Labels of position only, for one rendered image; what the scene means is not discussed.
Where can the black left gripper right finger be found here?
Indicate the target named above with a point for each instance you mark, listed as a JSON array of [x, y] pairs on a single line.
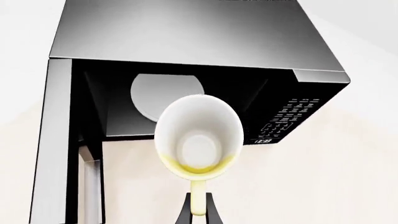
[[211, 211]]

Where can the white round turntable plate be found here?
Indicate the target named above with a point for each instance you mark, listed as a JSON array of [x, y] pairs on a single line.
[[155, 91]]

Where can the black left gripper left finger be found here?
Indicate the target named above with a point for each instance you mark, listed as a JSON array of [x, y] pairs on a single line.
[[185, 211]]

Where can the microwave oven door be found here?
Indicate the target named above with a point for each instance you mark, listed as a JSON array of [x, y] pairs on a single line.
[[59, 140]]

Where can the black microwave oven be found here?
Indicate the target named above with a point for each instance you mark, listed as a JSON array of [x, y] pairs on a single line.
[[199, 46]]

